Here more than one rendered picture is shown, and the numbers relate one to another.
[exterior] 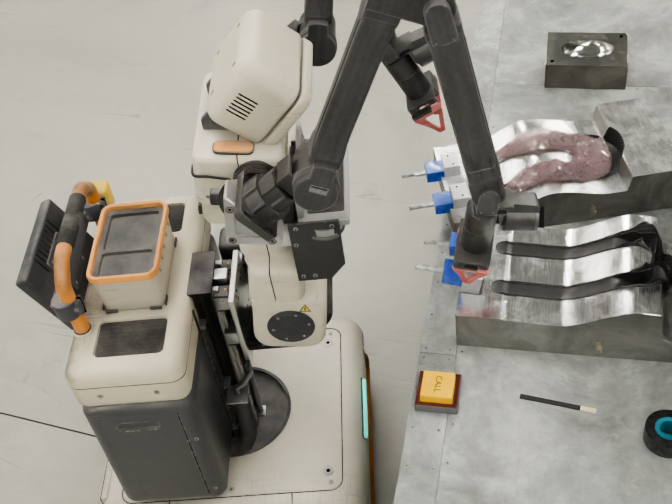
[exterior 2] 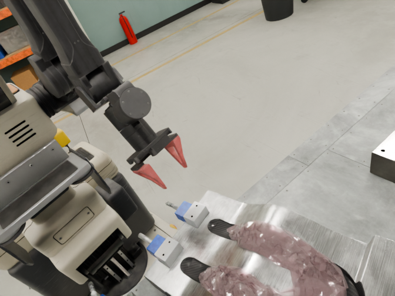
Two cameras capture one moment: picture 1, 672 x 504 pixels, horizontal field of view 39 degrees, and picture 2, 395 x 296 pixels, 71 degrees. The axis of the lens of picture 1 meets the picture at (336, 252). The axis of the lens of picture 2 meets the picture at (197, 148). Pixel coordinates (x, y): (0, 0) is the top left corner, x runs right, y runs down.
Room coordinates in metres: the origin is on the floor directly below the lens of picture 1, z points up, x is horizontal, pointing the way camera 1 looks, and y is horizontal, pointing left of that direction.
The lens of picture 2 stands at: (1.41, -0.68, 1.40)
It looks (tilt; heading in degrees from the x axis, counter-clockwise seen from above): 38 degrees down; 51
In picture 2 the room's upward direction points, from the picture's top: 23 degrees counter-clockwise
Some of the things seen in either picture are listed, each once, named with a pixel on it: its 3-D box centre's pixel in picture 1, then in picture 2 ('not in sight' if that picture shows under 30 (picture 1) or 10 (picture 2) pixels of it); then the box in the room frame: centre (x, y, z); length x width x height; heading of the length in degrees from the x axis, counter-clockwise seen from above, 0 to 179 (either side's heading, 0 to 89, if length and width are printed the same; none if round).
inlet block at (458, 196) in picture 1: (438, 203); (157, 245); (1.53, -0.24, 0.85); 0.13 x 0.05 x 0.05; 89
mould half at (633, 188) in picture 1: (553, 166); (273, 278); (1.59, -0.51, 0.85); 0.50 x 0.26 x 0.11; 89
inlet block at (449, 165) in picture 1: (430, 171); (183, 211); (1.64, -0.24, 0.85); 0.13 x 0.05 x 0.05; 89
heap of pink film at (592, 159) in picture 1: (553, 154); (266, 270); (1.58, -0.51, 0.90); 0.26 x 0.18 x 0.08; 89
